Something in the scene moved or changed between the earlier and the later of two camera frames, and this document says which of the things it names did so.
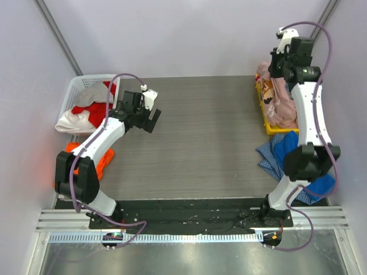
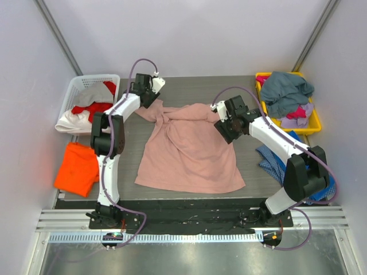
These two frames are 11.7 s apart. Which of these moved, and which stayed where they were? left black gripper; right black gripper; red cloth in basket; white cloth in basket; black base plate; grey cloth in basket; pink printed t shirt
Moved: pink printed t shirt; right black gripper; left black gripper
Stayed: grey cloth in basket; red cloth in basket; white cloth in basket; black base plate
